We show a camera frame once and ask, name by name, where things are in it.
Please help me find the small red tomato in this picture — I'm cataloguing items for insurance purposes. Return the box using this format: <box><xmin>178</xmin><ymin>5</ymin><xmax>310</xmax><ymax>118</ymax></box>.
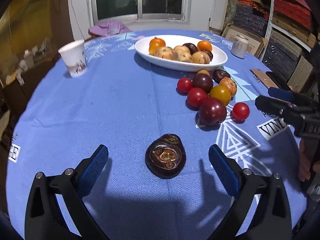
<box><xmin>187</xmin><ymin>88</ymin><xmax>209</xmax><ymax>108</ymax></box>
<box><xmin>232</xmin><ymin>102</ymin><xmax>250</xmax><ymax>121</ymax></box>
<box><xmin>177</xmin><ymin>78</ymin><xmax>193</xmax><ymax>94</ymax></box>

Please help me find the white drink can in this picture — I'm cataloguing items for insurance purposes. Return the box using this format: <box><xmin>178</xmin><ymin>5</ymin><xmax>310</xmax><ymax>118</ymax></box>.
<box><xmin>230</xmin><ymin>34</ymin><xmax>249</xmax><ymax>59</ymax></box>

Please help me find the large orange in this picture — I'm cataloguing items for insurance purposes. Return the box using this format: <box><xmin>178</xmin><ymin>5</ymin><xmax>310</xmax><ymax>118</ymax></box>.
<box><xmin>149</xmin><ymin>37</ymin><xmax>166</xmax><ymax>55</ymax></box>
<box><xmin>197</xmin><ymin>41</ymin><xmax>213</xmax><ymax>52</ymax></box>

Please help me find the white door panel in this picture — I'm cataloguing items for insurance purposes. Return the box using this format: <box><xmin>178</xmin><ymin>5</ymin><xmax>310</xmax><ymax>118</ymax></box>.
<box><xmin>209</xmin><ymin>0</ymin><xmax>232</xmax><ymax>30</ymax></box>

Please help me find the small dark plum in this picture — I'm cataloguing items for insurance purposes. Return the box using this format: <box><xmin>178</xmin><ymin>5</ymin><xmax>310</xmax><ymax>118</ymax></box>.
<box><xmin>192</xmin><ymin>73</ymin><xmax>214</xmax><ymax>93</ymax></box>

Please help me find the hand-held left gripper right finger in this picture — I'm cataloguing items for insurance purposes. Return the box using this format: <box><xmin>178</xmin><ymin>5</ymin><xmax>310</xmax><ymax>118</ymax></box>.
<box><xmin>209</xmin><ymin>144</ymin><xmax>293</xmax><ymax>240</ymax></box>

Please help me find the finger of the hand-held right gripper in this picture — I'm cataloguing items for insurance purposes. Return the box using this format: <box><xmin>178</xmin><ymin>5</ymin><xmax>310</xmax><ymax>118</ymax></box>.
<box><xmin>268</xmin><ymin>87</ymin><xmax>320</xmax><ymax>110</ymax></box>
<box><xmin>255</xmin><ymin>95</ymin><xmax>304</xmax><ymax>125</ymax></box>

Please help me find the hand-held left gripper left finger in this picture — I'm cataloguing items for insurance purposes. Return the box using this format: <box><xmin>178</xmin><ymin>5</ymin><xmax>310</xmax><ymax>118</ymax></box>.
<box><xmin>24</xmin><ymin>144</ymin><xmax>109</xmax><ymax>240</ymax></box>

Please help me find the wooden picture frame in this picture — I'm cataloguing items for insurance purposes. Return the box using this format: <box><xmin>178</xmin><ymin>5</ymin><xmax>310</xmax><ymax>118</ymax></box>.
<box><xmin>221</xmin><ymin>24</ymin><xmax>269</xmax><ymax>58</ymax></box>

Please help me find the metal shelf of patterned fabric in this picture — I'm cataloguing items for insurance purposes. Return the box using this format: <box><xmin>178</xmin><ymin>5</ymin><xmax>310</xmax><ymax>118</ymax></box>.
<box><xmin>235</xmin><ymin>0</ymin><xmax>320</xmax><ymax>98</ymax></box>

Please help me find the large dark plum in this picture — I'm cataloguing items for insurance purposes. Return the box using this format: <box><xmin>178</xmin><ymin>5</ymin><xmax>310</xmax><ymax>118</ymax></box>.
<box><xmin>199</xmin><ymin>97</ymin><xmax>227</xmax><ymax>126</ymax></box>

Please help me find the purple cloth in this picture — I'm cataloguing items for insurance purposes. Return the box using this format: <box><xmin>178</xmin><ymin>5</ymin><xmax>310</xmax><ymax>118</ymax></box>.
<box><xmin>88</xmin><ymin>21</ymin><xmax>132</xmax><ymax>37</ymax></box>

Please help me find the brown cardboard piece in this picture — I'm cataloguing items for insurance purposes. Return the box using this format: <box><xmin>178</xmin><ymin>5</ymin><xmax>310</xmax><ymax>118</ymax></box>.
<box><xmin>250</xmin><ymin>68</ymin><xmax>278</xmax><ymax>88</ymax></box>

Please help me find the wooden glass-door cabinet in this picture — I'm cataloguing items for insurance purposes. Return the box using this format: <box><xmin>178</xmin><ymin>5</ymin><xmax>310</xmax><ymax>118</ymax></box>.
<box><xmin>0</xmin><ymin>0</ymin><xmax>75</xmax><ymax>80</ymax></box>

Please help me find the person's right hand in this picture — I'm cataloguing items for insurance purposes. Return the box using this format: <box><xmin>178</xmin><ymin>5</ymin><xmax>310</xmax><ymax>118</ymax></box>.
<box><xmin>299</xmin><ymin>137</ymin><xmax>313</xmax><ymax>182</ymax></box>

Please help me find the black smartphone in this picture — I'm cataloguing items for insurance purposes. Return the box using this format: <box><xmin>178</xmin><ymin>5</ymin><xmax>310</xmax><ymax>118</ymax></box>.
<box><xmin>265</xmin><ymin>71</ymin><xmax>292</xmax><ymax>90</ymax></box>

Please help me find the white oval plate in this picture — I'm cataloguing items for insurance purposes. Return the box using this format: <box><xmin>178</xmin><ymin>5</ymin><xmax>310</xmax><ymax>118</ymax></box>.
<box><xmin>134</xmin><ymin>35</ymin><xmax>228</xmax><ymax>72</ymax></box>

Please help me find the printed paper cup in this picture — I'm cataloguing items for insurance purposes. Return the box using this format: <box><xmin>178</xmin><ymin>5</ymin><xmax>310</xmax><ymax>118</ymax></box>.
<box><xmin>58</xmin><ymin>39</ymin><xmax>87</xmax><ymax>78</ymax></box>

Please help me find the yellow green tomato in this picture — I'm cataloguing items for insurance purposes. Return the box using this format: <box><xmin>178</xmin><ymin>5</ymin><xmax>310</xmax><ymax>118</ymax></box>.
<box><xmin>209</xmin><ymin>85</ymin><xmax>231</xmax><ymax>106</ymax></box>

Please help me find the blue printed tablecloth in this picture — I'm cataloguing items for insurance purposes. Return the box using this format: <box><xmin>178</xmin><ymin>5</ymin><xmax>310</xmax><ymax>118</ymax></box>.
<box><xmin>5</xmin><ymin>30</ymin><xmax>309</xmax><ymax>240</ymax></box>

